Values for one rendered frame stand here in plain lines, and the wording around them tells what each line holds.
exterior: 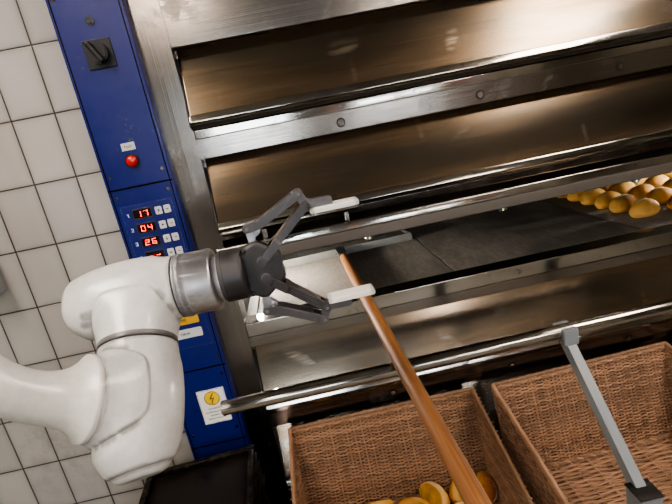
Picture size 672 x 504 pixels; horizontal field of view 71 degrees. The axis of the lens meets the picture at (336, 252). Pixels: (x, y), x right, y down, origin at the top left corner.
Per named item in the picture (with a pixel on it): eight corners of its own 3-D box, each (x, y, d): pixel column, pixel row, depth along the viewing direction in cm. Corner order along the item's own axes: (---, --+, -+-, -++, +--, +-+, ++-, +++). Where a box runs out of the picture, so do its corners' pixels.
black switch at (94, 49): (90, 71, 107) (74, 19, 104) (118, 65, 107) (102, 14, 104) (83, 69, 103) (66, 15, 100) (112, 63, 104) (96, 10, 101)
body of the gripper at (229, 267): (215, 243, 70) (277, 230, 71) (230, 295, 73) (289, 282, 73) (208, 256, 63) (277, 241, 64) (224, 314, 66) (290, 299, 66)
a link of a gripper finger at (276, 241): (264, 262, 70) (256, 256, 70) (310, 201, 69) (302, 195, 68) (264, 269, 66) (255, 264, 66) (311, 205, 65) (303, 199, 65)
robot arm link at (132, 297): (189, 270, 75) (196, 350, 69) (90, 292, 74) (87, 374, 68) (164, 236, 65) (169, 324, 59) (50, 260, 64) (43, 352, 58)
